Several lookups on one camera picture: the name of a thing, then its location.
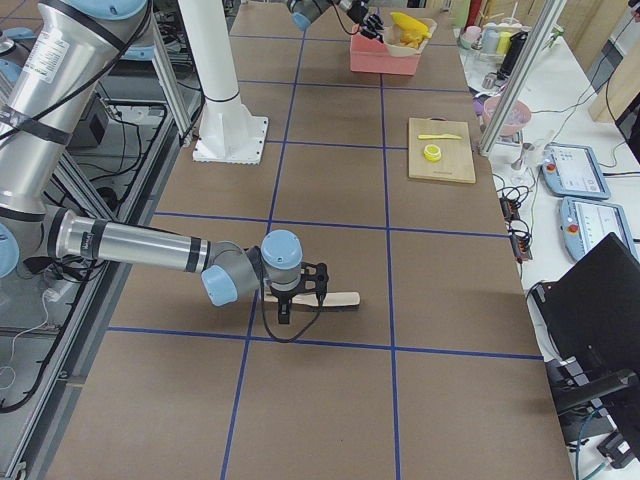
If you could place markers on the black bottle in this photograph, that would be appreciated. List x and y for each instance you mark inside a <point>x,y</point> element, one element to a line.
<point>516,45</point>

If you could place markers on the yellow plastic knife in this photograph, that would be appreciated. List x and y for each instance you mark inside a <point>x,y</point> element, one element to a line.
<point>442,136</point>

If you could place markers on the black monitor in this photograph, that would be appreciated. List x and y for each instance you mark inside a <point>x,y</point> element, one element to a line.
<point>592,312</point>

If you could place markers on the beige plastic dustpan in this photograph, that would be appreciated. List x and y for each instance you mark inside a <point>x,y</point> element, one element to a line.
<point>391,39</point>

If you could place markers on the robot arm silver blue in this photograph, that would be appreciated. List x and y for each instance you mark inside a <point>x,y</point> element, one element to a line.
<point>79,43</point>
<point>306,12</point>

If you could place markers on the teach pendant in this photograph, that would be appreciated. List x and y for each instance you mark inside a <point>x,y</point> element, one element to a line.
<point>585,223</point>
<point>573,170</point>

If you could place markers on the wooden cutting board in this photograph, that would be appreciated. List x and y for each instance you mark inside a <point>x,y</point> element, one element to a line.
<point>456,164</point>

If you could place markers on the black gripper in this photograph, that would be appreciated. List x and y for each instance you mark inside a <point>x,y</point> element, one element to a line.
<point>282,296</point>
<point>358,9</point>

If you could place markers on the pink bowl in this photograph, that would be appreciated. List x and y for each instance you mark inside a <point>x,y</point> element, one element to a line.
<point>519,116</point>

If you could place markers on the brown toy potato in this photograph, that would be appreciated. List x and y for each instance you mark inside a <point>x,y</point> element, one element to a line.
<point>414,38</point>

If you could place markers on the upper teach pendant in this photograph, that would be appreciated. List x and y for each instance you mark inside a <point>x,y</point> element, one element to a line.
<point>573,170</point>

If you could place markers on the aluminium frame post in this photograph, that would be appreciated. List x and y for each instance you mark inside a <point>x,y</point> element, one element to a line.
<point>549,15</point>

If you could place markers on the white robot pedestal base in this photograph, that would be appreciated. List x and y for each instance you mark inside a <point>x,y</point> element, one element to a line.
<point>228,132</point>

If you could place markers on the yellow toy corn cob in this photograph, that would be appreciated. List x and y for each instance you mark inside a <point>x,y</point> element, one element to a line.
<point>409,23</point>

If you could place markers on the pink plastic bin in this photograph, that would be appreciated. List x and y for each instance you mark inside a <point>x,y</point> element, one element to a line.
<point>370,56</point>

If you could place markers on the lower teach pendant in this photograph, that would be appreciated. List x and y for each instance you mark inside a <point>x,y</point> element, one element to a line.
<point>585,223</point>

